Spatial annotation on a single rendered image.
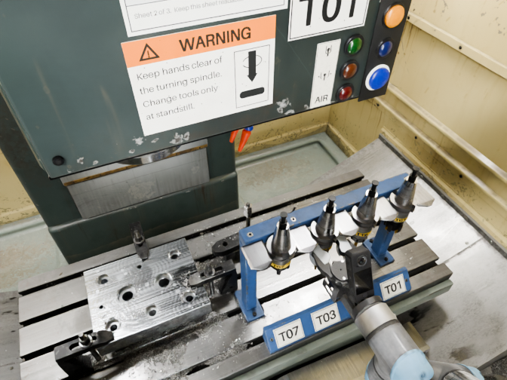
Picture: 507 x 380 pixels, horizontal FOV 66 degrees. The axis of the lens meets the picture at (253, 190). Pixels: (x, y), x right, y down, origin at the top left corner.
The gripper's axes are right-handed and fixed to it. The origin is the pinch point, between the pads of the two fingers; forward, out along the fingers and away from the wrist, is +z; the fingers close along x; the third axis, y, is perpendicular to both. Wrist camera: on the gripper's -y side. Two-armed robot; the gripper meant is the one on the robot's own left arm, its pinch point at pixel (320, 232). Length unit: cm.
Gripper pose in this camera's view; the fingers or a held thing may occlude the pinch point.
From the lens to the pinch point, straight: 92.6
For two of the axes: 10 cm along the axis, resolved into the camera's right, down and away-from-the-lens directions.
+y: -0.2, 6.9, 7.3
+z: -4.1, -6.7, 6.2
